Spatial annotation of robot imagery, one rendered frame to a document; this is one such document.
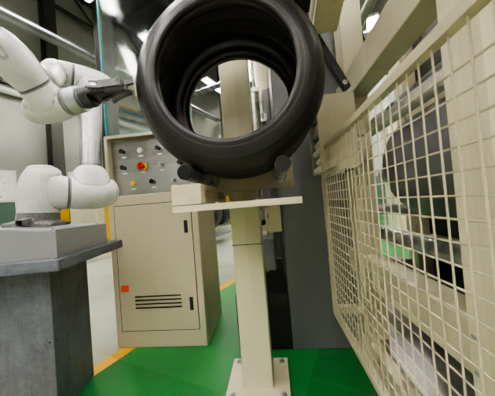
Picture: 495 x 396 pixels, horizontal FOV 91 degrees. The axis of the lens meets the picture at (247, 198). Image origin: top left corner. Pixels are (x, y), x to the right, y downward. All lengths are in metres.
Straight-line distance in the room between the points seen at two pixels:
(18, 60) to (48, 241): 0.60
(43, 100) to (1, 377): 1.08
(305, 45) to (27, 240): 1.15
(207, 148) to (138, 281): 1.12
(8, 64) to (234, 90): 0.73
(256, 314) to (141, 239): 0.82
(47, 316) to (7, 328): 0.16
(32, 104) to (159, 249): 0.89
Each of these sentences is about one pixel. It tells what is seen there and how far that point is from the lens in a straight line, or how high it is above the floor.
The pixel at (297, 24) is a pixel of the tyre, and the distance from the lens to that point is 0.82.
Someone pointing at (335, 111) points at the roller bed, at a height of 1.12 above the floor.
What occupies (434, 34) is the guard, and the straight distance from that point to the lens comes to 0.44.
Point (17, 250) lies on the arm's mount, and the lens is 1.25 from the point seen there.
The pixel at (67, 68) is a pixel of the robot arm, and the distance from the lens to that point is 1.63.
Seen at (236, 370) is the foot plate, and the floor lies 0.01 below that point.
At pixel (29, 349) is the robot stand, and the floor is 0.29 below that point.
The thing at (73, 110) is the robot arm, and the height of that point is 1.16.
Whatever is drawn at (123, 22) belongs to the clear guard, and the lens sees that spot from 2.00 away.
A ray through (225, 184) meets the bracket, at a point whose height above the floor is 0.88.
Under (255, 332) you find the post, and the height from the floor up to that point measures 0.24.
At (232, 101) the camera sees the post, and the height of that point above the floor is 1.24.
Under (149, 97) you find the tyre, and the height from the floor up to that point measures 1.12.
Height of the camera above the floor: 0.80
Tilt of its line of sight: 1 degrees up
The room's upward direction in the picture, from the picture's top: 5 degrees counter-clockwise
